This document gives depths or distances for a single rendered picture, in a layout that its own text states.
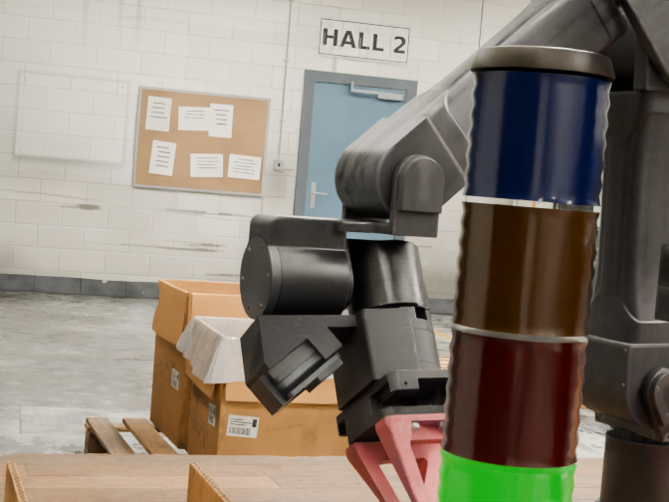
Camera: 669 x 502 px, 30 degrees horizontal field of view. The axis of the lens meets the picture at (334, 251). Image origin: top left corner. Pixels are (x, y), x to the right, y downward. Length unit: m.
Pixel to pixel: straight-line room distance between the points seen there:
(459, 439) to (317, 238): 0.51
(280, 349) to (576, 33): 0.33
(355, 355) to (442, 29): 11.29
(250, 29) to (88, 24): 1.46
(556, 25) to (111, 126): 10.48
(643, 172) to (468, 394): 0.66
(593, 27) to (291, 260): 0.29
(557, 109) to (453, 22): 11.81
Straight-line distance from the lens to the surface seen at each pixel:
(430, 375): 0.81
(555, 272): 0.33
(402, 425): 0.81
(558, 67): 0.33
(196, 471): 0.80
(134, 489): 1.03
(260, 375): 0.82
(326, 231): 0.85
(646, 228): 0.99
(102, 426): 5.01
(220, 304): 4.62
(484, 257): 0.33
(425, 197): 0.85
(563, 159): 0.33
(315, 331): 0.83
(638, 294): 0.99
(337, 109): 11.71
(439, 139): 0.87
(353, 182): 0.88
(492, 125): 0.34
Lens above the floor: 1.16
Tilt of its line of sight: 3 degrees down
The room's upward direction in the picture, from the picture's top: 5 degrees clockwise
